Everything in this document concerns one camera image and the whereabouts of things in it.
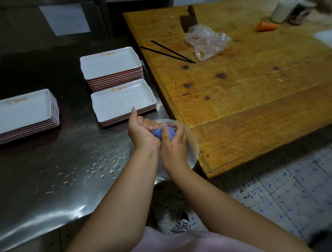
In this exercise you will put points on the steel work table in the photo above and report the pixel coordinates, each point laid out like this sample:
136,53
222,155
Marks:
64,161

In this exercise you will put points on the white cup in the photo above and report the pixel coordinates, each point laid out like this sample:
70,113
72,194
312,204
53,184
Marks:
281,11

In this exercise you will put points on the black shoe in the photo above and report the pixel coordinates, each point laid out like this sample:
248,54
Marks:
182,223

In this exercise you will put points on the person's right hand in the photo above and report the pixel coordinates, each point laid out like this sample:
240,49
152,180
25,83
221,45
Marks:
175,155

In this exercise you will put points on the stack of wiped white plates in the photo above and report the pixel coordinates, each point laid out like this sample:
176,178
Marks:
26,129

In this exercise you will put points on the dark patterned cup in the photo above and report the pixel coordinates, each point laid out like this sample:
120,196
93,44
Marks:
301,13

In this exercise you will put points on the wooden table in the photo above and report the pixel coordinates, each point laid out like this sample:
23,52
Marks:
246,91

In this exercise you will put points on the person's right forearm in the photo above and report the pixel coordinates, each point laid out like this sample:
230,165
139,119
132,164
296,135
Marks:
228,213

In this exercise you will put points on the crumpled clear plastic bag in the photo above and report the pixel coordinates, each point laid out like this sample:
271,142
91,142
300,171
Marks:
207,41

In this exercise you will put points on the blue cloth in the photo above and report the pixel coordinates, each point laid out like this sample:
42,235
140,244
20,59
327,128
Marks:
158,133

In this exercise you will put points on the person's left hand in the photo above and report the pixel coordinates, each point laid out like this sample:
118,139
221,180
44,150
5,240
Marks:
141,137

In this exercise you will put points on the clear glass bowl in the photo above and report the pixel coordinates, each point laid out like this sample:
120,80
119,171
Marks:
192,150

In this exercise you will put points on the stainless steel cabinet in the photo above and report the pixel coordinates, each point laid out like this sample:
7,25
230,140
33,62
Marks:
20,26

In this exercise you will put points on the person's left forearm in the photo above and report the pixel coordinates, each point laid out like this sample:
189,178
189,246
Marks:
122,207

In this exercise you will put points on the orange carrot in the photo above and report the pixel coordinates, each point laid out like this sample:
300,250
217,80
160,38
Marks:
266,26

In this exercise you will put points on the white paper sheet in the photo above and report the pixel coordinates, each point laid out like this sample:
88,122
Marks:
64,19

